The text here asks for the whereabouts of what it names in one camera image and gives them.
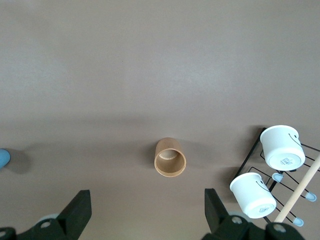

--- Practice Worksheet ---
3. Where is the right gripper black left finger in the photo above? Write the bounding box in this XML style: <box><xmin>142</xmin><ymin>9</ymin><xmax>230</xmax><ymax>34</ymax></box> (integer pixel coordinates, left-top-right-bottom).
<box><xmin>0</xmin><ymin>189</ymin><xmax>92</xmax><ymax>240</ymax></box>

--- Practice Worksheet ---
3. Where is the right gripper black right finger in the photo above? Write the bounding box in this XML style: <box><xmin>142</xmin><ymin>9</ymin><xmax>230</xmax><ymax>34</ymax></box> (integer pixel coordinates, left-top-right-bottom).
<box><xmin>201</xmin><ymin>188</ymin><xmax>305</xmax><ymax>240</ymax></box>

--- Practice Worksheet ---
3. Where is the blue plastic cup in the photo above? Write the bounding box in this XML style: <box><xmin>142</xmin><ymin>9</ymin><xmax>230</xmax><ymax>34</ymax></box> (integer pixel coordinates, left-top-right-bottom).
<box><xmin>0</xmin><ymin>148</ymin><xmax>11</xmax><ymax>169</ymax></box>

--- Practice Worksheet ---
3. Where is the white smiley face cup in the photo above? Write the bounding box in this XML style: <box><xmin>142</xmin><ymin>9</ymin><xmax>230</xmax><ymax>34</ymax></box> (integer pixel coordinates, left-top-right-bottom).
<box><xmin>259</xmin><ymin>125</ymin><xmax>306</xmax><ymax>171</ymax></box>
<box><xmin>229</xmin><ymin>172</ymin><xmax>278</xmax><ymax>219</ymax></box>

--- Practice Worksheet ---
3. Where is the brown bamboo cylinder cup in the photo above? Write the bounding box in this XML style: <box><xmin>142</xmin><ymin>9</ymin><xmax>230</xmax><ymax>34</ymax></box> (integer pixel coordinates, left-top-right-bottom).
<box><xmin>153</xmin><ymin>137</ymin><xmax>187</xmax><ymax>179</ymax></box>

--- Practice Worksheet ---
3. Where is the black wire rack wooden handle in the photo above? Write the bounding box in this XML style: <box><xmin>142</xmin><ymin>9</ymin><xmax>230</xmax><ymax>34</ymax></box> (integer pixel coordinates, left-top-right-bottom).
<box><xmin>234</xmin><ymin>127</ymin><xmax>320</xmax><ymax>227</ymax></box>

